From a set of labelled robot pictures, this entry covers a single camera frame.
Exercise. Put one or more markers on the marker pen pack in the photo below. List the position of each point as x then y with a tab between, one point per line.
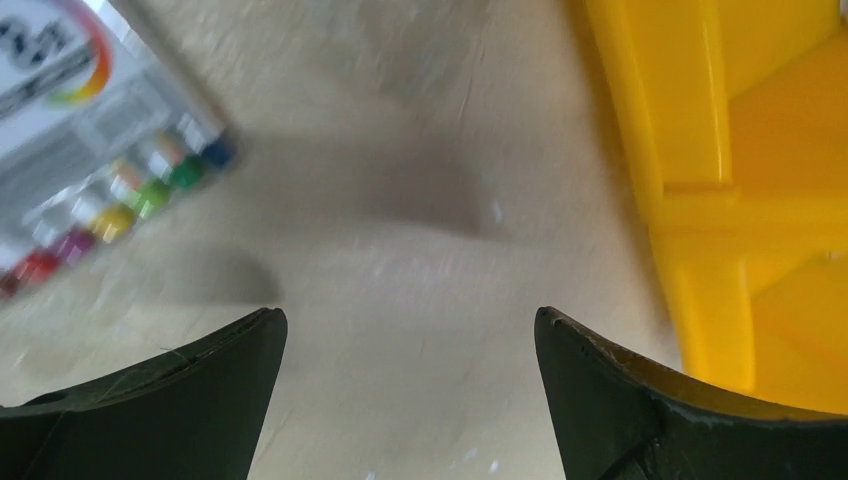
102	127

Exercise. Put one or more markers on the yellow three-compartment bin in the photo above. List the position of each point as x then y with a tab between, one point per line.
733	117

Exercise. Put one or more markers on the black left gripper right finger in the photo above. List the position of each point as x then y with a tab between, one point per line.
619	415

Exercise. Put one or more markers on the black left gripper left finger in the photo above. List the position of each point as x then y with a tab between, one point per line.
194	412

